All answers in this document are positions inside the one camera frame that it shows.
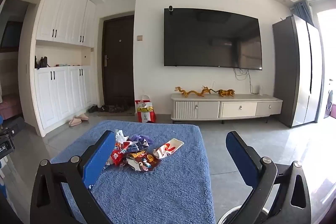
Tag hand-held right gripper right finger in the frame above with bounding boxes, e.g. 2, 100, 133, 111
226, 131, 312, 224

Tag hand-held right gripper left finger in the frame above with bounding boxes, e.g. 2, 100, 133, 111
30, 130, 116, 224

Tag red snack wrapper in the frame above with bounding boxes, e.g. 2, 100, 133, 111
110, 142, 131, 166

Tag white printed wrapper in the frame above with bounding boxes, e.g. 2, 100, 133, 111
115, 130, 130, 144

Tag dark blue snack wrapper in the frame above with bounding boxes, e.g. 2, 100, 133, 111
126, 140, 150, 153

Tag brown snack wrapper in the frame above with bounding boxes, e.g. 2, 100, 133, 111
125, 150, 162, 173

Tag purple plastic wrapper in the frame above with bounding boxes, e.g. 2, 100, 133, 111
130, 134, 153, 146

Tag white and red wrapper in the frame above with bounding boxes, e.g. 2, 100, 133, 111
153, 138, 185, 159

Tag pink padded bench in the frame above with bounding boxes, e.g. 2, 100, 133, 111
0, 94, 21, 119

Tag white television cabinet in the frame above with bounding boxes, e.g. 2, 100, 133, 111
171, 93, 283, 124

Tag pile of dark shoes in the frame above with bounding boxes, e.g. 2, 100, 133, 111
88, 104, 130, 113

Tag white round bin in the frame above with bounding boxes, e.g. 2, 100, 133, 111
217, 205, 269, 224

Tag red and white paper bag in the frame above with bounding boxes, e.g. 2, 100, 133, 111
135, 95, 156, 123

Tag blue fluffy mat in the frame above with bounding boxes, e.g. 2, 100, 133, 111
50, 120, 216, 224

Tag white hallway cabinet unit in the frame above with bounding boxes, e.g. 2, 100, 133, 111
34, 0, 99, 136

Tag small golden dragon figurine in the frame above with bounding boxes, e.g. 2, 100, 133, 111
202, 85, 218, 95

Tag long golden dragon figurine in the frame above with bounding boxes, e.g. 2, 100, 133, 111
175, 87, 204, 97

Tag black handbag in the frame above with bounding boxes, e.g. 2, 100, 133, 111
35, 56, 48, 69

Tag dark brown entrance door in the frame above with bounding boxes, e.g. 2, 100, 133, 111
102, 15, 135, 109

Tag grey double-door refrigerator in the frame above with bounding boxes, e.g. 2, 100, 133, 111
272, 14, 324, 128

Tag blue-grey curtain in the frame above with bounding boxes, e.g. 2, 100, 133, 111
291, 0, 314, 28

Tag hanging television cables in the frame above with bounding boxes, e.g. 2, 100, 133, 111
233, 68, 254, 94

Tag wall-mounted black television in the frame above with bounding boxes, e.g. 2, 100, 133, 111
164, 8, 263, 71

